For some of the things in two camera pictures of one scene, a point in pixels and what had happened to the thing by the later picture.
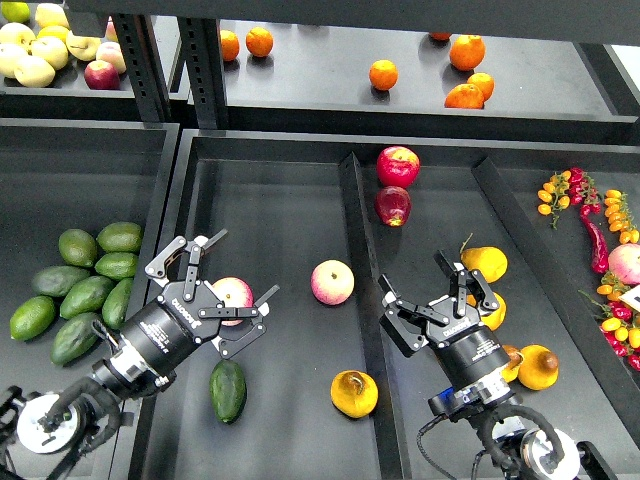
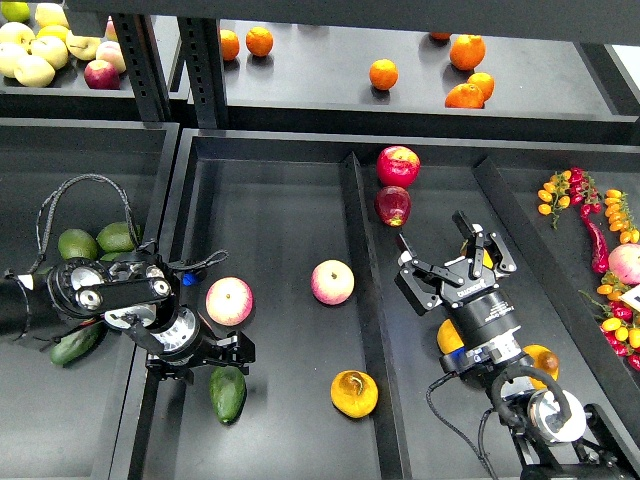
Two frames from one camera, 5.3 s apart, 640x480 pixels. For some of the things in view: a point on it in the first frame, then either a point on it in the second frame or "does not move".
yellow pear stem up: (354, 394) does not move
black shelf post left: (144, 66) does not move
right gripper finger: (403, 321) → (421, 300)
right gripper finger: (474, 277) → (507, 262)
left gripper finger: (156, 267) → (234, 350)
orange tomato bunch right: (619, 217) does not move
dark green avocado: (228, 390) does not move
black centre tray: (551, 221) does not move
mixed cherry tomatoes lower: (621, 323) does not move
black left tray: (63, 174) does not move
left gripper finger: (256, 313) → (173, 370)
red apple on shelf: (101, 75) does not move
